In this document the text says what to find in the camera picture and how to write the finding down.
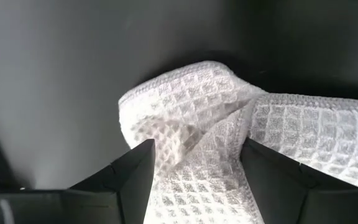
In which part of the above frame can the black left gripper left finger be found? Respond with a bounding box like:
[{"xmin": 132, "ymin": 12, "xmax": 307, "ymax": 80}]
[{"xmin": 0, "ymin": 138, "xmax": 157, "ymax": 224}]

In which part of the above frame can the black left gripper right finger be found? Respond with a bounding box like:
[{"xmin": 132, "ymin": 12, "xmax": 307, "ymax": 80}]
[{"xmin": 240, "ymin": 138, "xmax": 358, "ymax": 224}]

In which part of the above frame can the white waffle-weave towel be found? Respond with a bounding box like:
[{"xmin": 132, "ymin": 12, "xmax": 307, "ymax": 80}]
[{"xmin": 118, "ymin": 60, "xmax": 358, "ymax": 224}]

